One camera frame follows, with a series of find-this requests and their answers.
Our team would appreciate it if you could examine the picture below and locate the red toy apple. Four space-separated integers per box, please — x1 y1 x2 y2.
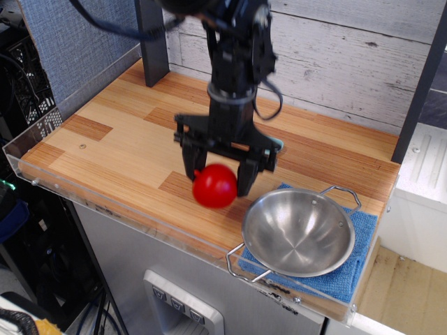
192 164 237 209

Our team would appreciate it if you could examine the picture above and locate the dark grey post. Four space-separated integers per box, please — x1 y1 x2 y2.
391 4 446 164
135 0 170 87

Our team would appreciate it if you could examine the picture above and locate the dark grey right post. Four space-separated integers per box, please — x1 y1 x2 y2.
391 4 446 164

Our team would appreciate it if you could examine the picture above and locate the light teal plastic utensil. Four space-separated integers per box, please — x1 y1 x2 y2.
264 137 284 156

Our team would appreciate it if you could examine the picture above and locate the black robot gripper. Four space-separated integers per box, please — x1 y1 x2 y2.
175 100 277 197

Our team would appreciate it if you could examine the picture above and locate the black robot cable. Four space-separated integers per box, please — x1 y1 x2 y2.
252 77 284 121

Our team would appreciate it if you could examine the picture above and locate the dark grey left post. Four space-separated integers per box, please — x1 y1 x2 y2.
135 0 170 87

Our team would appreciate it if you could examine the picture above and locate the stainless steel wok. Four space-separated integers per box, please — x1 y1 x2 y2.
226 188 362 282

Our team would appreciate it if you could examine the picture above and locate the black perforated crate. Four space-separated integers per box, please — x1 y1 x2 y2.
1 27 55 128

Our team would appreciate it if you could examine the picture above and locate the white ridged side counter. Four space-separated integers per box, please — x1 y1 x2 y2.
390 123 446 212

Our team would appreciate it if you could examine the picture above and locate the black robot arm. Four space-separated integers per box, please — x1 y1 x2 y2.
159 1 280 197

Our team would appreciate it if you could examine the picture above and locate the grey dispenser panel with buttons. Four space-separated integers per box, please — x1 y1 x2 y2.
143 269 225 334

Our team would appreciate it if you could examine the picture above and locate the blue folded cloth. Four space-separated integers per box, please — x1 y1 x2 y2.
237 183 379 303

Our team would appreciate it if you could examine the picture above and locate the clear acrylic table guard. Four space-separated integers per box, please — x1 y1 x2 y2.
1 46 400 327

